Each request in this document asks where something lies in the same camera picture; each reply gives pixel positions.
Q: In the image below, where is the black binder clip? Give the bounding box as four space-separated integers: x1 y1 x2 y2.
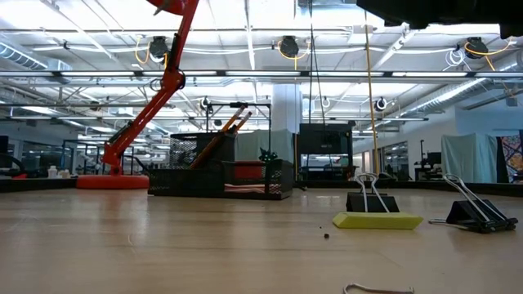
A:
427 173 519 234
346 172 400 213

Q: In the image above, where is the yellow hanging rope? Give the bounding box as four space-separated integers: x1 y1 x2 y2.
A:
362 0 381 177

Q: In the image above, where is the teal cloth cover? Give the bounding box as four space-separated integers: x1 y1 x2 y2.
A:
235 128 296 163
440 131 499 184

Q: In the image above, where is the black ceiling cord reel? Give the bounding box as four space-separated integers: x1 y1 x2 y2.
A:
464 36 486 60
279 35 300 59
148 35 170 59

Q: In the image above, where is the background desk with monitor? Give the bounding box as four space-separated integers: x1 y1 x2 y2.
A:
413 140 458 182

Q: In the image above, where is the colourful patchwork quilt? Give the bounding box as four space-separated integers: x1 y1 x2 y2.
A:
496 134 523 184

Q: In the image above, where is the black table cage frame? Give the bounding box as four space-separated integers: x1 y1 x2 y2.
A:
0 175 523 198

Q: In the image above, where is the black hanging cable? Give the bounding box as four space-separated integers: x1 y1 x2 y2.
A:
307 0 329 136

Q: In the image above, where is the orange pencil with eraser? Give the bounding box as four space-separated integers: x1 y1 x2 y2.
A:
195 110 253 169
190 105 247 169

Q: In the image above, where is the black display on stand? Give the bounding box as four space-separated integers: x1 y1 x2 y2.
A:
298 122 355 163

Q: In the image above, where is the pink sticky note pad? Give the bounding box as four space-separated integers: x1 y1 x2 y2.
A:
223 183 267 194

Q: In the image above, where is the black mesh desk organizer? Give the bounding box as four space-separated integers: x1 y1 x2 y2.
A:
147 131 295 201

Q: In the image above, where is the red desk lamp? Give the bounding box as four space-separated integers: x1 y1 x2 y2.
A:
76 0 201 190

